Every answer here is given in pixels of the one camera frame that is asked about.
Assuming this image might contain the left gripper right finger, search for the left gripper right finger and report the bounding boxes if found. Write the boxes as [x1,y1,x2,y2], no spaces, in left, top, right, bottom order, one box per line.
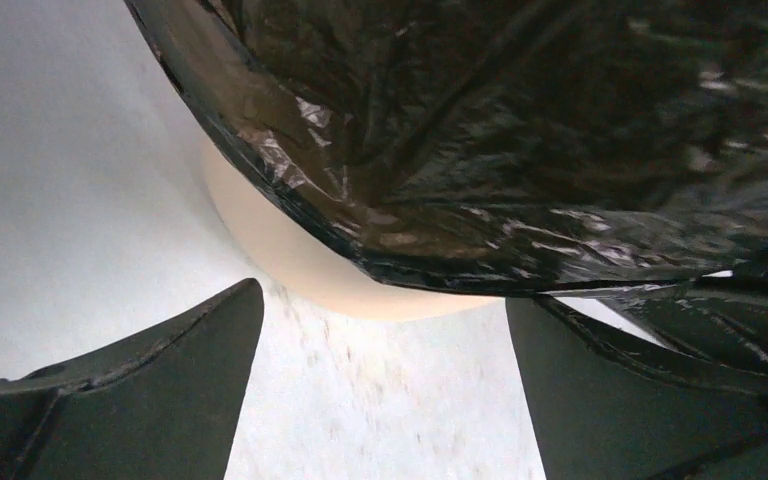
[506,297,768,479]

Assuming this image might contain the black trash bag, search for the black trash bag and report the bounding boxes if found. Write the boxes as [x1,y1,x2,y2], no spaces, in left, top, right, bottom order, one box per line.
[128,1,768,296]

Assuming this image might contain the beige plastic trash bin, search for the beige plastic trash bin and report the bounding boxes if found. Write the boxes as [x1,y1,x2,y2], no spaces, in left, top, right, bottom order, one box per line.
[200,138,502,323]

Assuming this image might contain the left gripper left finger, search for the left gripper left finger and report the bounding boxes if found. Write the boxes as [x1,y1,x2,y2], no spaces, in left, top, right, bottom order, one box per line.
[0,279,264,479]

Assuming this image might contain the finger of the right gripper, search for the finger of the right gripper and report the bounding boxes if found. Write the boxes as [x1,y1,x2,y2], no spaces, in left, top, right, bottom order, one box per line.
[606,277,768,376]

